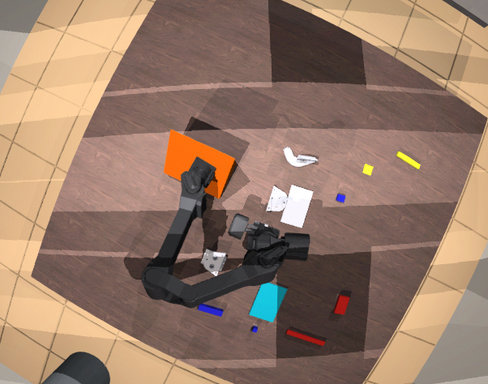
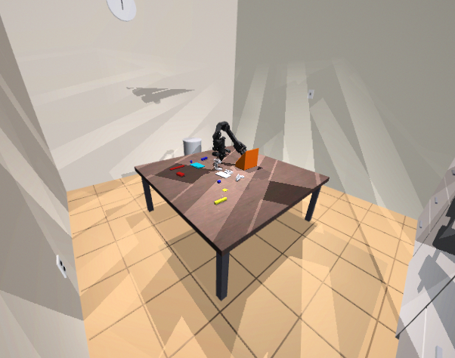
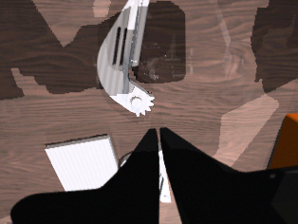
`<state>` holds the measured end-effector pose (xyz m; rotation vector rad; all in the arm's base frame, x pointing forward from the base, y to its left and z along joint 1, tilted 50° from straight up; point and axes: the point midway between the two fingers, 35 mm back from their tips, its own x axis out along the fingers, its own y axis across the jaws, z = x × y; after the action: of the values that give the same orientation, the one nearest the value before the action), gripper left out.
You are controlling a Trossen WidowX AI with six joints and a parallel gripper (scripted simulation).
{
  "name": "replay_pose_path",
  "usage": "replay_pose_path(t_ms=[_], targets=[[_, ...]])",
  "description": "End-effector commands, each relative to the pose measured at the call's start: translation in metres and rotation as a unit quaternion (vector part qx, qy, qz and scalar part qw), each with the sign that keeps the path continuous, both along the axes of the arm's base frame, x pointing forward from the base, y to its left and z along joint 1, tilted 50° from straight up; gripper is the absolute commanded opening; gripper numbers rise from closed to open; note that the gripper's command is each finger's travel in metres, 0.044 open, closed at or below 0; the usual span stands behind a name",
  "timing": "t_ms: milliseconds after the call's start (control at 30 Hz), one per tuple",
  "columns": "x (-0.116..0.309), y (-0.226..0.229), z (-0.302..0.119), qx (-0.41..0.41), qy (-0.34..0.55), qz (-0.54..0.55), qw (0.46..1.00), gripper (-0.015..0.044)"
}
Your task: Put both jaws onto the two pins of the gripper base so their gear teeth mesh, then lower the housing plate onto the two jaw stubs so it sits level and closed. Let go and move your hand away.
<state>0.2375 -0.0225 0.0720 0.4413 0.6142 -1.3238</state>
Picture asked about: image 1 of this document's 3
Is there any yellow square block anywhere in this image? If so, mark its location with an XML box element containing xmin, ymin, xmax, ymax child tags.
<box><xmin>362</xmin><ymin>164</ymin><xmax>373</xmax><ymax>175</ymax></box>

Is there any teal rectangular plate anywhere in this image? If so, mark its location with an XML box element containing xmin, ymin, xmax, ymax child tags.
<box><xmin>250</xmin><ymin>283</ymin><xmax>288</xmax><ymax>322</ymax></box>

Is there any yellow rectangular bar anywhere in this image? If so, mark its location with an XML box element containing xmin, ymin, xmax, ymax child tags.
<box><xmin>396</xmin><ymin>151</ymin><xmax>420</xmax><ymax>169</ymax></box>

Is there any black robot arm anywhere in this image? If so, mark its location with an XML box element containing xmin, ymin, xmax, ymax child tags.
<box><xmin>141</xmin><ymin>156</ymin><xmax>310</xmax><ymax>308</ymax></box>

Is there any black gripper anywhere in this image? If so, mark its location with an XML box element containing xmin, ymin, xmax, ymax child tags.
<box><xmin>228</xmin><ymin>213</ymin><xmax>280</xmax><ymax>240</ymax></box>

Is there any white housing plate with two holes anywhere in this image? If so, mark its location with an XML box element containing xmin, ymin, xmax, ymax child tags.
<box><xmin>203</xmin><ymin>252</ymin><xmax>225</xmax><ymax>276</ymax></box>

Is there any red flat bar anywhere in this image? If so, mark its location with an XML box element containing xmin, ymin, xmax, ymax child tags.
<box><xmin>286</xmin><ymin>329</ymin><xmax>325</xmax><ymax>346</ymax></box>

